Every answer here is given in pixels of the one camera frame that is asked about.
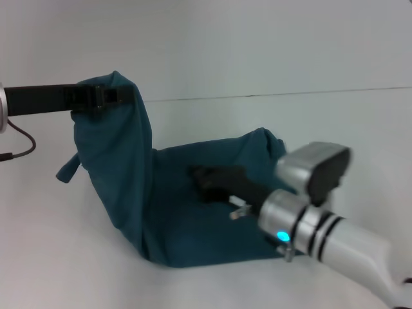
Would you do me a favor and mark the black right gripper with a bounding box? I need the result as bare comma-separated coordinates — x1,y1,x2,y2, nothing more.
187,164,275,214

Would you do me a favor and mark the teal t-shirt with FREE print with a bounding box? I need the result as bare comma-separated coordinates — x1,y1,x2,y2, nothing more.
55,70,306,269

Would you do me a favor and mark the thin left arm cable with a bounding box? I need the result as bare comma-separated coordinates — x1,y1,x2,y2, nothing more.
0,120,37,162

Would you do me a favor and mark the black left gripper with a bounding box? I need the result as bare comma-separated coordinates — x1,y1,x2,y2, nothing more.
4,82,136,117

